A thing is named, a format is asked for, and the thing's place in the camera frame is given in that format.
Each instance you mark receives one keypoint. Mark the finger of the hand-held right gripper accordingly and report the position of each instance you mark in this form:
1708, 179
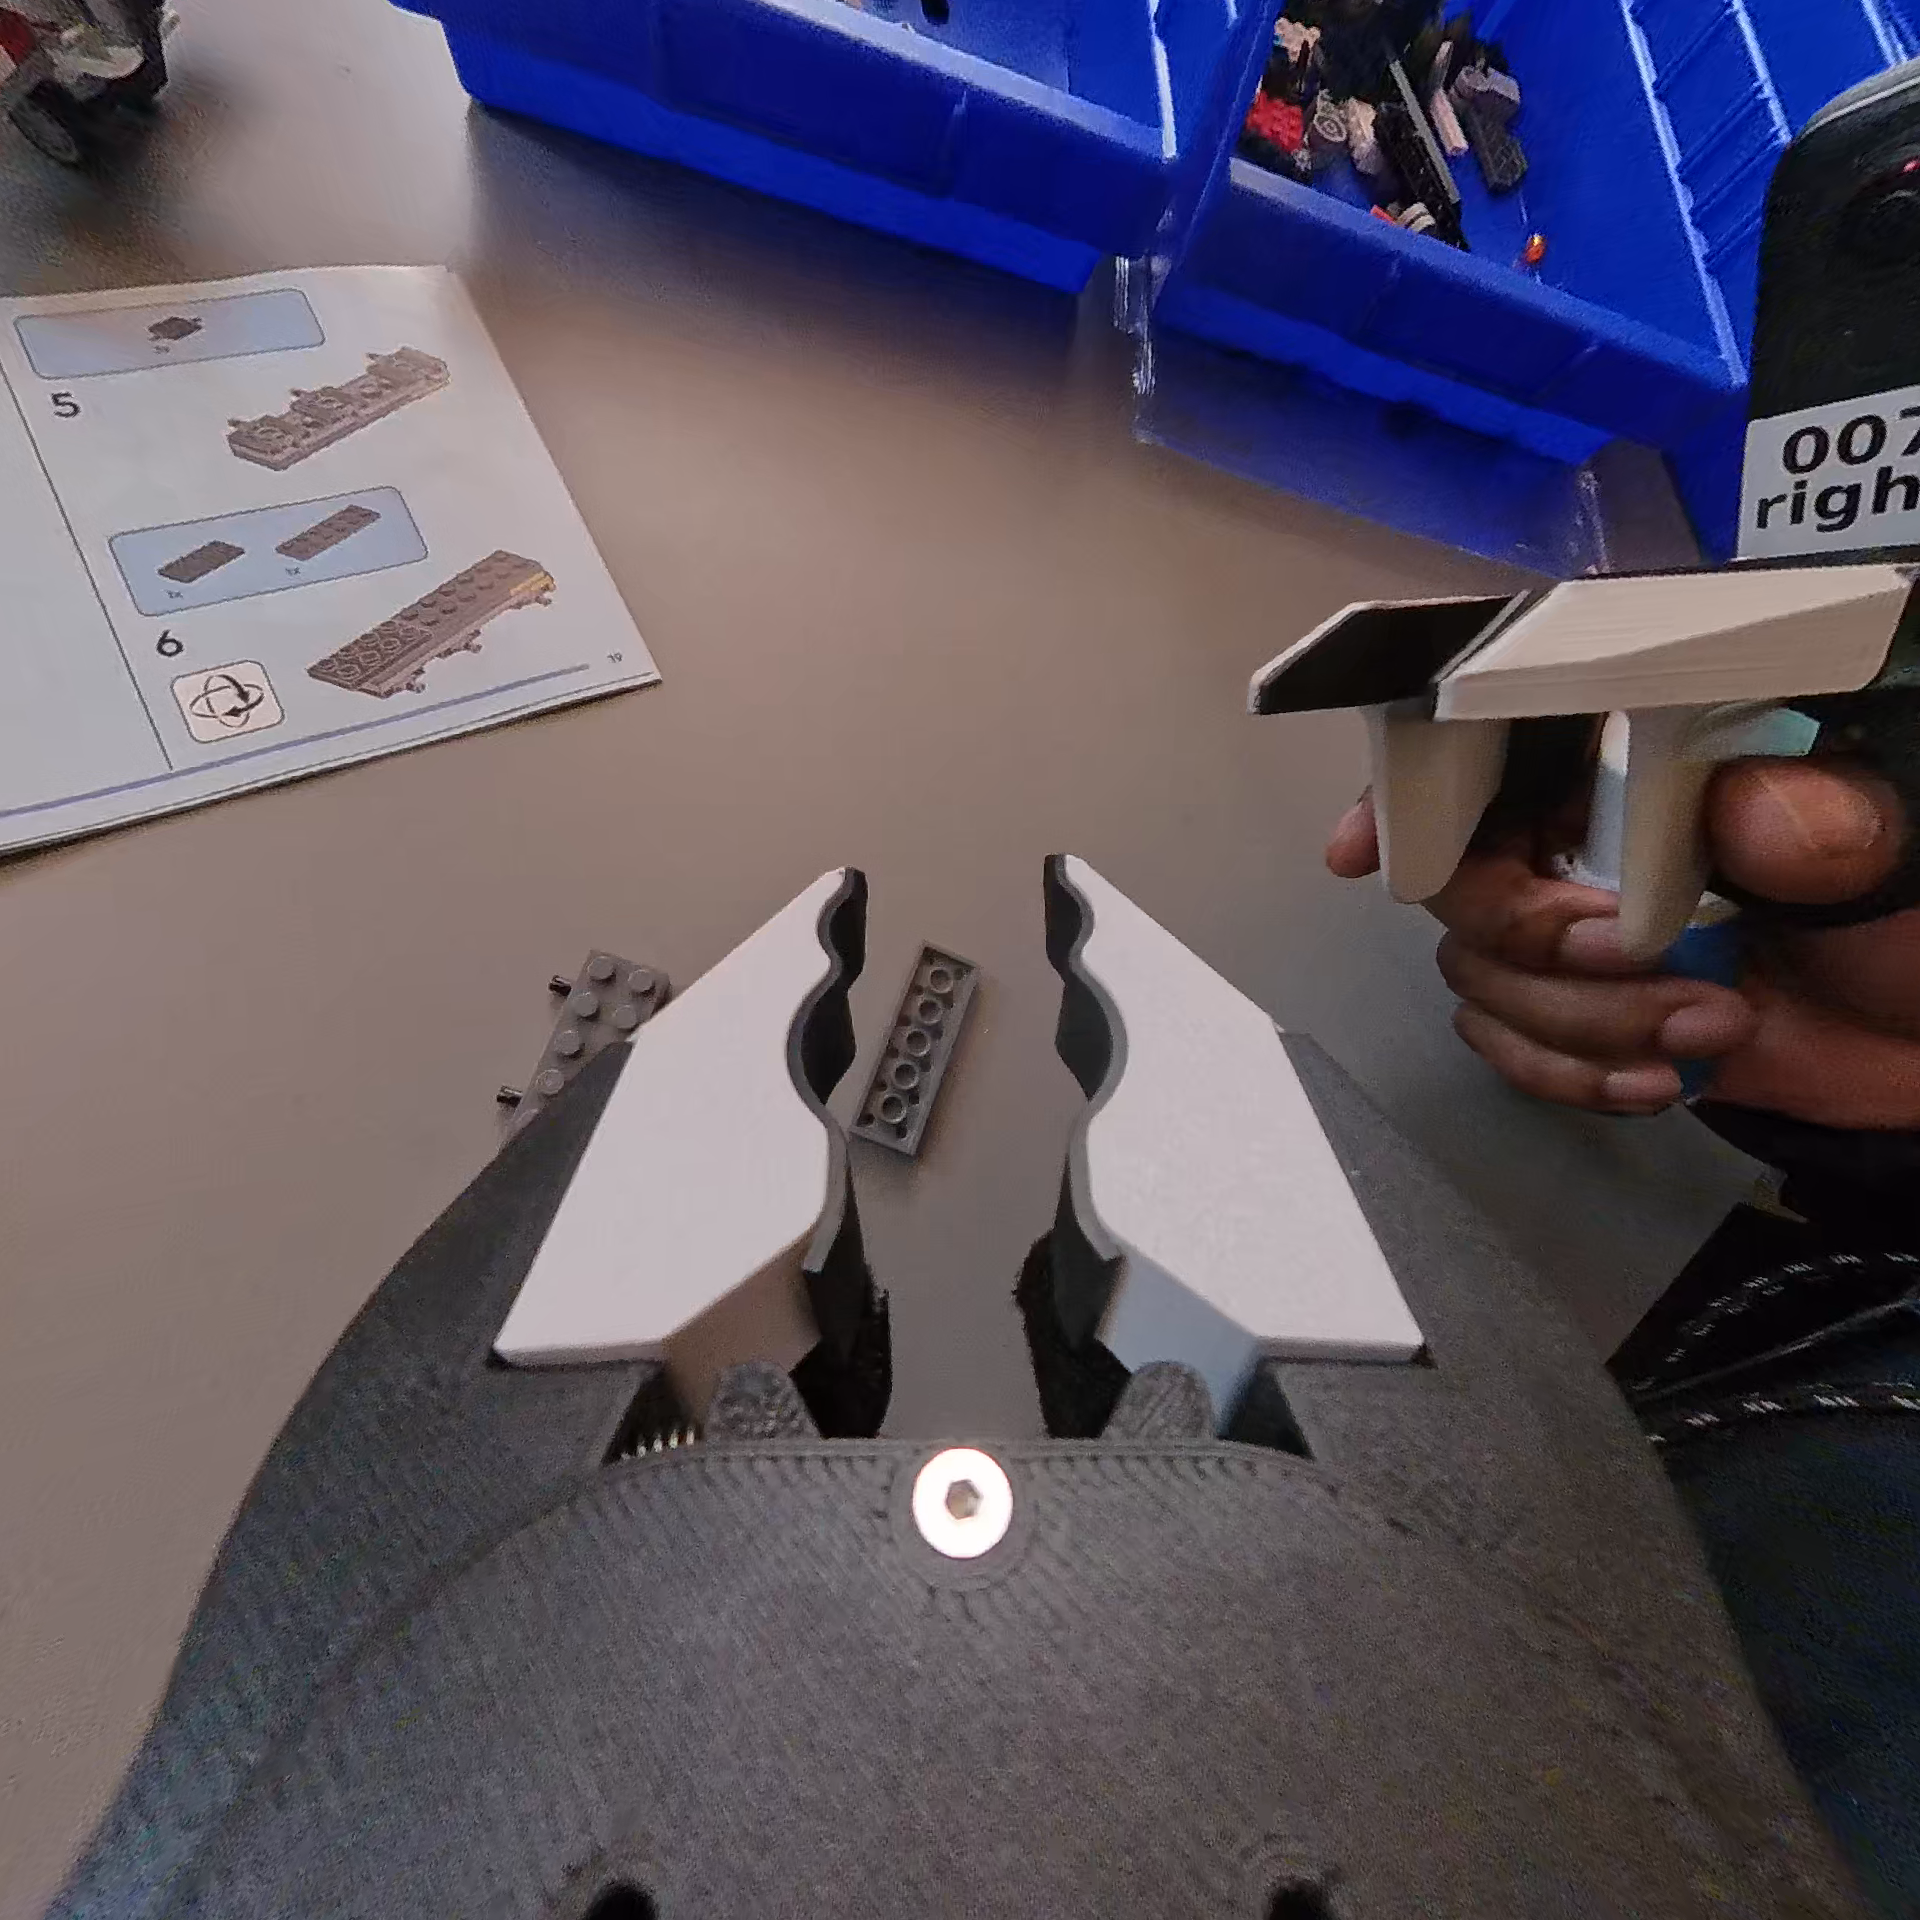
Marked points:
1433, 796
1680, 637

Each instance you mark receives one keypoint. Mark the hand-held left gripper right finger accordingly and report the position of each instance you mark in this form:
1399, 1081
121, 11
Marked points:
1214, 1171

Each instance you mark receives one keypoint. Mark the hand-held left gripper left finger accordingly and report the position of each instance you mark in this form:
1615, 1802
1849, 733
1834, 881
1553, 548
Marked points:
704, 1141

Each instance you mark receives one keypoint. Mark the dark grey toy brick assembly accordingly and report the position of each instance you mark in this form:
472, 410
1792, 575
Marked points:
599, 1003

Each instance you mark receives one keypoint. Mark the dark grey toy brick plate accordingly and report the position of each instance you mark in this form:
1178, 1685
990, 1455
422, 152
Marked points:
916, 1050

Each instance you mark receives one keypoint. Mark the person's right hand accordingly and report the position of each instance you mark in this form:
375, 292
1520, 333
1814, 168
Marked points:
1589, 1003

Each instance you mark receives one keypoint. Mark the blue plastic storage bin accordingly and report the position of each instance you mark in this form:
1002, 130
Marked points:
840, 106
1350, 316

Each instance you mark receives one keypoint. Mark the pile of mixed toy bricks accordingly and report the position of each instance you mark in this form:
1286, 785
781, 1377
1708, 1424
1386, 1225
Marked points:
1394, 106

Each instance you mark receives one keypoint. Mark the person's blue clothing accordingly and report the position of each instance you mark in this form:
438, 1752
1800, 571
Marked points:
1830, 1621

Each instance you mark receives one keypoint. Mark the toy brick instruction booklet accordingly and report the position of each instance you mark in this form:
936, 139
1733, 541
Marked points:
375, 450

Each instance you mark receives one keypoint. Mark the red grey toy brick vehicle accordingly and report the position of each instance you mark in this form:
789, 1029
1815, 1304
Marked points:
76, 60

